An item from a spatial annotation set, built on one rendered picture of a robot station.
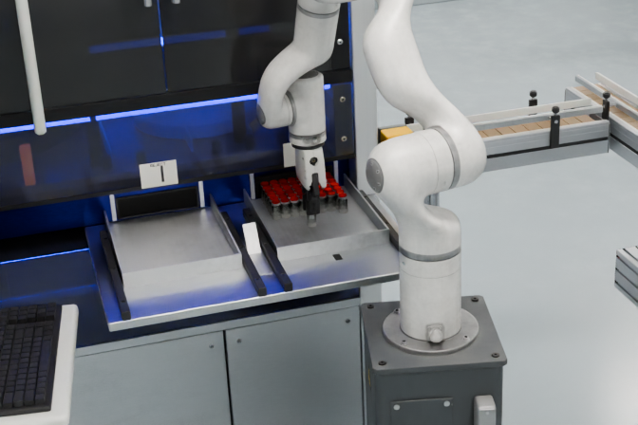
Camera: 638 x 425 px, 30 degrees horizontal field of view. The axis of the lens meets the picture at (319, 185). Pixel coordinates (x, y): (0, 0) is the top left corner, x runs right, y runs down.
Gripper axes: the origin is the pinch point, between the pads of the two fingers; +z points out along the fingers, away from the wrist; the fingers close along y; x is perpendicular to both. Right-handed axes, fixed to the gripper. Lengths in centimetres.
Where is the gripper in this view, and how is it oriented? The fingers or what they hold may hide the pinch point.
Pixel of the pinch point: (310, 203)
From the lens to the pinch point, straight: 275.6
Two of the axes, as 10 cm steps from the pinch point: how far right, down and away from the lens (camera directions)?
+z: 0.5, 9.1, 4.0
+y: -2.8, -3.8, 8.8
